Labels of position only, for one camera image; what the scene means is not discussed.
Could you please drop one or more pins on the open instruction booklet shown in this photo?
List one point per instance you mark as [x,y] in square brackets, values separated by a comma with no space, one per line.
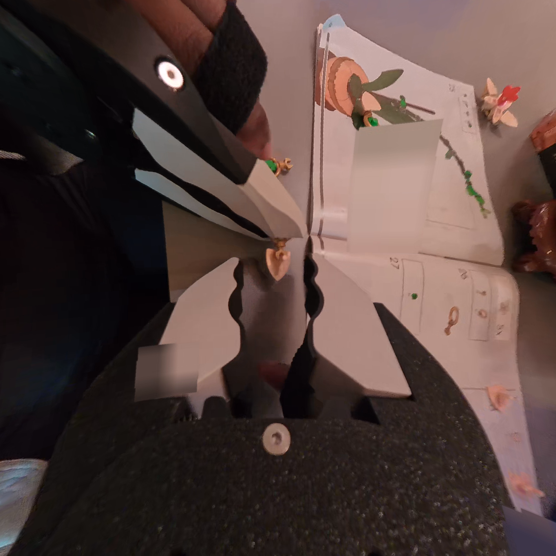
[456,278]

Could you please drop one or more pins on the person's left hand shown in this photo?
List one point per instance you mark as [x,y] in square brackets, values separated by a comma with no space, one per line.
[182,26]

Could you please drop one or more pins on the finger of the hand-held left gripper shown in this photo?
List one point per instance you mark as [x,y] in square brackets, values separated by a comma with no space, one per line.
[278,208]
[182,200]

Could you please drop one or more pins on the pale grey cloth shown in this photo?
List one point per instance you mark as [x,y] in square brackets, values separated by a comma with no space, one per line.
[19,486]

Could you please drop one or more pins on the black orchid set box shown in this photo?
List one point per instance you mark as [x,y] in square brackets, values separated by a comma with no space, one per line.
[547,143]

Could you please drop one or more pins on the tan brick flower red centre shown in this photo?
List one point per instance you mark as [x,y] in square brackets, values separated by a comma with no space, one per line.
[499,104]

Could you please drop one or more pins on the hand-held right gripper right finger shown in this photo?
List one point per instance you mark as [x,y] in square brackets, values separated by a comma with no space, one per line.
[352,343]

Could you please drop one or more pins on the tan shield-shaped brick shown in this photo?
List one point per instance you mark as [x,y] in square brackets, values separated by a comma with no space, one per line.
[277,265]

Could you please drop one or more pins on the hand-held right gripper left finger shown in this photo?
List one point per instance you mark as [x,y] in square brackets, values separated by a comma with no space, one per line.
[204,317]

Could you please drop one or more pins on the brown brick pot base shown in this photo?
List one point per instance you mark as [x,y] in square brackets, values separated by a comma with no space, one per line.
[536,236]

